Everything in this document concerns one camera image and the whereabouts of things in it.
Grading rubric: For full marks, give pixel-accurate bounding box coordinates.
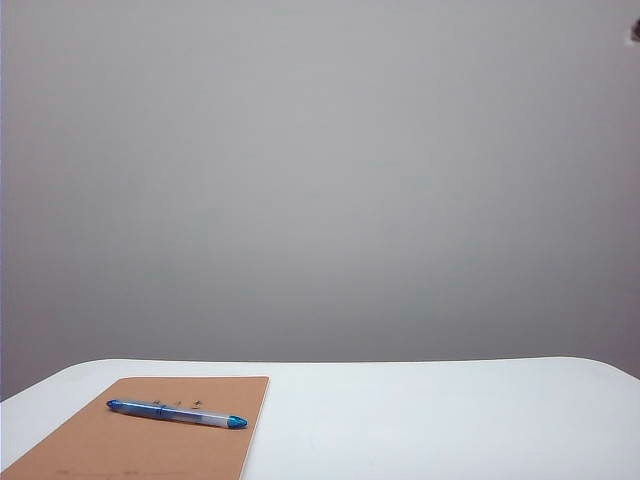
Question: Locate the blue transparent ballpoint pen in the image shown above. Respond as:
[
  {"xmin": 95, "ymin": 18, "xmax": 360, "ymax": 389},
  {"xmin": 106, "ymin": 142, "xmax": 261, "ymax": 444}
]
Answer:
[{"xmin": 105, "ymin": 398, "xmax": 249, "ymax": 430}]

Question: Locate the brown kraft cover notebook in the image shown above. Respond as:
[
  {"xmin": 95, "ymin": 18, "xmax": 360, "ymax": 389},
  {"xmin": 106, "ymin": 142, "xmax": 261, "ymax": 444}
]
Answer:
[{"xmin": 1, "ymin": 376, "xmax": 271, "ymax": 480}]

